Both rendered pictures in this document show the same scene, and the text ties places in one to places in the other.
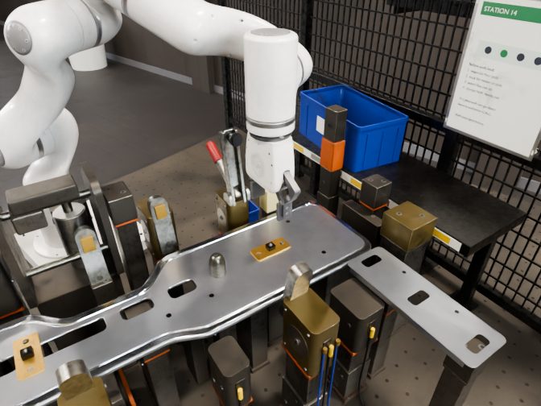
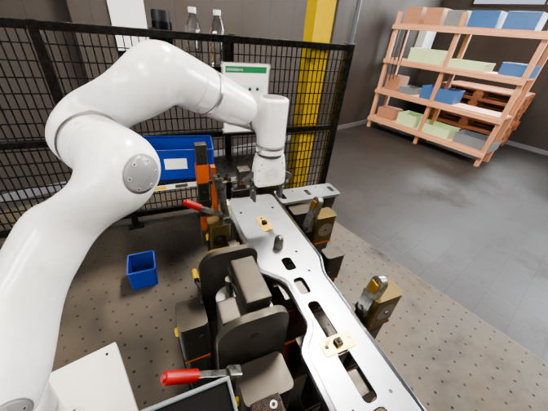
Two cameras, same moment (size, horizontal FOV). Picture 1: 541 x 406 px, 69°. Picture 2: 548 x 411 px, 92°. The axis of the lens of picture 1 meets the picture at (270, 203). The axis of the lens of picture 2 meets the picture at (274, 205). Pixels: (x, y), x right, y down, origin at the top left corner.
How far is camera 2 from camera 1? 0.91 m
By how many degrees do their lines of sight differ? 66
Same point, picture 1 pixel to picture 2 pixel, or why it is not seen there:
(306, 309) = (323, 214)
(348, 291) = (296, 209)
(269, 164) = (282, 168)
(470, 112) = not seen: hidden behind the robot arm
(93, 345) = (329, 306)
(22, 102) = (40, 295)
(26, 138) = (52, 341)
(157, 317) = (310, 275)
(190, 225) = (112, 314)
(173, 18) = (249, 102)
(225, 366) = (338, 253)
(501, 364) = not seen: hidden behind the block
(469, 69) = not seen: hidden behind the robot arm
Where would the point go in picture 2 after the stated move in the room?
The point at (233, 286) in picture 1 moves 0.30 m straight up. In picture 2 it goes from (290, 241) to (303, 159)
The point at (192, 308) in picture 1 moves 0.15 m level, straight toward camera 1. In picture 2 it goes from (305, 260) to (351, 259)
